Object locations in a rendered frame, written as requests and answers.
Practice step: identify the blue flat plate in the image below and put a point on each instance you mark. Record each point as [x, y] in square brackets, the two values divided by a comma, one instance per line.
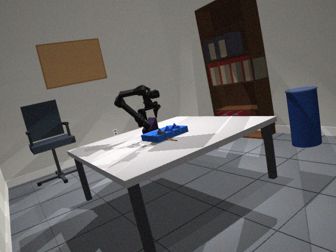
[171, 131]

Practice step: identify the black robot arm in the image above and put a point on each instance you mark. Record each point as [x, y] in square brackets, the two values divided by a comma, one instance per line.
[140, 91]

